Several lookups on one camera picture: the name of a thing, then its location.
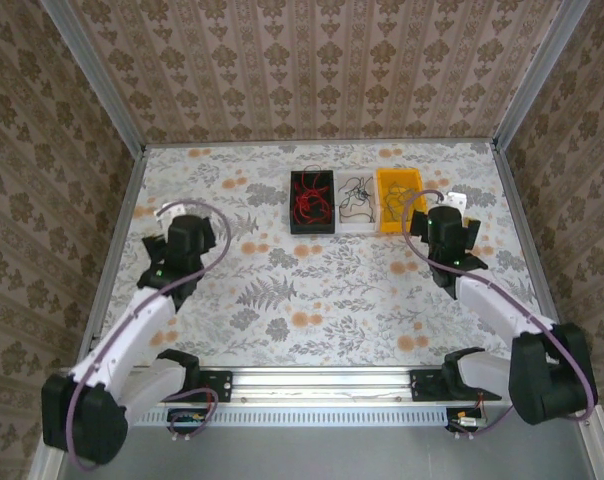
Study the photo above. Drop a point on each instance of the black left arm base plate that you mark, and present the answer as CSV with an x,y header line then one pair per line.
x,y
217,385

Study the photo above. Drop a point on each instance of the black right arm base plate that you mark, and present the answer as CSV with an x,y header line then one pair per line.
x,y
427,385

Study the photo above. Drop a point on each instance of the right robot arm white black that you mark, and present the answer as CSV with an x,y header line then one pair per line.
x,y
492,310

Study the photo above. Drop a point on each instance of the aluminium mounting rail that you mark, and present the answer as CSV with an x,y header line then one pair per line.
x,y
322,382

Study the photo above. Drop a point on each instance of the black plastic bin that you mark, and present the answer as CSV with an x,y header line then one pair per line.
x,y
294,220

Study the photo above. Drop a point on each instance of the white plastic bin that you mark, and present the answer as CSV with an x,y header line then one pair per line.
x,y
357,227

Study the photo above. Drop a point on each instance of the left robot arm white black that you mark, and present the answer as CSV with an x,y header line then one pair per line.
x,y
132,330

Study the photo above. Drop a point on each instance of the aluminium table edge rail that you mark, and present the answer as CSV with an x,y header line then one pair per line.
x,y
322,142
114,250
527,240

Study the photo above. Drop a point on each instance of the yellow plastic bin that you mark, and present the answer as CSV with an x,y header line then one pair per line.
x,y
384,225

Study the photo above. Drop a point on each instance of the grey metal panel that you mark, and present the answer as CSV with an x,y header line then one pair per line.
x,y
307,452

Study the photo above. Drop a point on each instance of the aluminium frame post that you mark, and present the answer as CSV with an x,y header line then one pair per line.
x,y
537,75
97,75

